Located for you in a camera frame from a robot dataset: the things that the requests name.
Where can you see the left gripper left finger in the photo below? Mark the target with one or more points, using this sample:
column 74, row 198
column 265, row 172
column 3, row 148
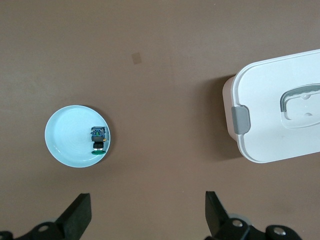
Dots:
column 70, row 225

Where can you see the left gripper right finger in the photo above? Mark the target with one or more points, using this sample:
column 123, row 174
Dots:
column 225, row 230

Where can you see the white lidded box grey clips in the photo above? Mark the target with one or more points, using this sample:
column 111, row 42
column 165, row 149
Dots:
column 262, row 130

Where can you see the light blue round plate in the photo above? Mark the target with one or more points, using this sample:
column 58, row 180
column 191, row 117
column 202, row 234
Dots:
column 67, row 135

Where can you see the small brown tape patch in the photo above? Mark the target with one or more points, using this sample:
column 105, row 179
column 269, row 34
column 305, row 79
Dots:
column 136, row 58

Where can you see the green push-button switch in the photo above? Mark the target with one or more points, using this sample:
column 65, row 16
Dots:
column 98, row 136

